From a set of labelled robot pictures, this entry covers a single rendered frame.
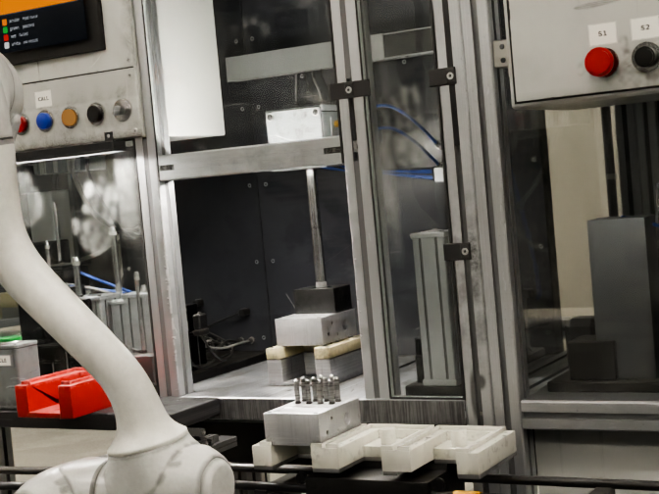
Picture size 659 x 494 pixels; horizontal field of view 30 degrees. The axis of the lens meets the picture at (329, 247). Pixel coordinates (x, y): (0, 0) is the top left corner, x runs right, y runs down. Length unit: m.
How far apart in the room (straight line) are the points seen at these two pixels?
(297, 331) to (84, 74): 0.60
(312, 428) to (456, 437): 0.21
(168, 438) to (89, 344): 0.15
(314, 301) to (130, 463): 0.79
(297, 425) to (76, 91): 0.78
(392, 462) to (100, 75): 0.90
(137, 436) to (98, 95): 0.87
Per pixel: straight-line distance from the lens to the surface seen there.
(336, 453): 1.79
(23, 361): 2.25
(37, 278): 1.58
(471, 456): 1.70
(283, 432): 1.84
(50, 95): 2.31
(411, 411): 1.96
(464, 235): 1.89
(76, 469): 1.61
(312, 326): 2.16
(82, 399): 2.12
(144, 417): 1.52
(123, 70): 2.20
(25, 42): 2.32
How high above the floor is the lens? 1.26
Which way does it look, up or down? 3 degrees down
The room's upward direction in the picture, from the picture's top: 5 degrees counter-clockwise
